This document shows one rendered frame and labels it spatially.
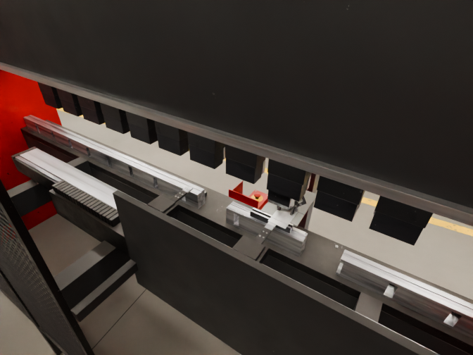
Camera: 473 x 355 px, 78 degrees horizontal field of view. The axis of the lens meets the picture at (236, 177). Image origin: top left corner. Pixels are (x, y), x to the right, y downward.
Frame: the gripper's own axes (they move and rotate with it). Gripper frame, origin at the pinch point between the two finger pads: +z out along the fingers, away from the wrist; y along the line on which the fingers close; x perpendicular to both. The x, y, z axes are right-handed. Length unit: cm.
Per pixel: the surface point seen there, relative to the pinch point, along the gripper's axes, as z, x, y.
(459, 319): 13, -2, 70
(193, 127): -15, -53, -25
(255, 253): 19.1, -24.4, 1.7
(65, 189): 29, -37, -92
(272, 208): 2.1, 1.1, -6.6
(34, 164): 29, -28, -137
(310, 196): -9.5, 15.0, 5.0
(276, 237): 13.4, -1.0, 1.0
